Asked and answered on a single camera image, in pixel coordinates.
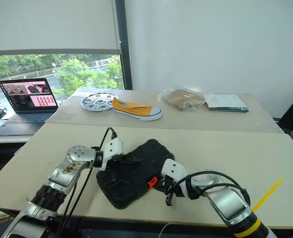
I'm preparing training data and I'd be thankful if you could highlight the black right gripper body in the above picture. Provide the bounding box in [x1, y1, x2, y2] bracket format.
[160, 175, 185, 199]

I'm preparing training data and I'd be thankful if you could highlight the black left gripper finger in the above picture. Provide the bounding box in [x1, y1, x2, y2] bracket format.
[120, 155, 142, 164]
[118, 163, 138, 172]

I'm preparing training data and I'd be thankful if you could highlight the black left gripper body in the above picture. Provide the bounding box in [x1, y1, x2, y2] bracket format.
[107, 158, 124, 183]

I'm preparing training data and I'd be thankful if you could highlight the black plastic tool case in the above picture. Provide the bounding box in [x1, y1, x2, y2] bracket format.
[95, 138, 176, 211]

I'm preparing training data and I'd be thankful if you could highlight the yellow canvas sneaker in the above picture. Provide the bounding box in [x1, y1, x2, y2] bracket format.
[111, 97, 163, 122]

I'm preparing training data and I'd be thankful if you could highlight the round metal steamer plate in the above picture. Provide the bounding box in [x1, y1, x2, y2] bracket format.
[80, 92, 118, 113]

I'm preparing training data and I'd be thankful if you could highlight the clear bag with brown contents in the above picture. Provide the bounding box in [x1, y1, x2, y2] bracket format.
[157, 87, 208, 112]

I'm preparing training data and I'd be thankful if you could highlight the yellow tape tag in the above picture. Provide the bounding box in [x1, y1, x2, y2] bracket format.
[232, 178, 285, 237]

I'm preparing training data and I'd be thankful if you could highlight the white green booklet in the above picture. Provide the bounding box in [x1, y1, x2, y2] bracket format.
[203, 93, 250, 113]

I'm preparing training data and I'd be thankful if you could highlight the open laptop computer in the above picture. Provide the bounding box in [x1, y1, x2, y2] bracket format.
[0, 77, 59, 137]

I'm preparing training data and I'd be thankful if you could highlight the white side desk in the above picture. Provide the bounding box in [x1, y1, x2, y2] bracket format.
[0, 109, 49, 145]

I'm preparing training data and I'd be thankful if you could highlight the white roller blind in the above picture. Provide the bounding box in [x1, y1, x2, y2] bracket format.
[0, 0, 121, 57]

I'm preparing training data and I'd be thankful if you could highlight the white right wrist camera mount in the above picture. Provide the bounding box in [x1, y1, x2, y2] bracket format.
[160, 158, 187, 184]

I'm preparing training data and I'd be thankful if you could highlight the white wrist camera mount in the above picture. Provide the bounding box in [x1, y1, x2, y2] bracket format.
[99, 138, 125, 172]
[160, 158, 187, 184]

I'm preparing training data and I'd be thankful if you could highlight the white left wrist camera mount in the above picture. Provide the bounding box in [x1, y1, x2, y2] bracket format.
[99, 138, 125, 172]

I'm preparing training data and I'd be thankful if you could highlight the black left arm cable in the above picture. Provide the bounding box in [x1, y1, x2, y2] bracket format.
[54, 126, 117, 238]

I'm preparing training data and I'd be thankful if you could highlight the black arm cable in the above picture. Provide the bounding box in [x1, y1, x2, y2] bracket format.
[54, 126, 117, 238]
[164, 170, 251, 207]

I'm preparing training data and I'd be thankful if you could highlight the thin white cable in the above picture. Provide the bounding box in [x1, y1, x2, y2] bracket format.
[160, 222, 172, 238]

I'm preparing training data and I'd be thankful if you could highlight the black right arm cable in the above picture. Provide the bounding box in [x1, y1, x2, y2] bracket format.
[164, 170, 251, 207]

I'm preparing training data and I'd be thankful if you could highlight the black window frame post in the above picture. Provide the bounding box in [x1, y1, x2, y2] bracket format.
[115, 0, 133, 90]

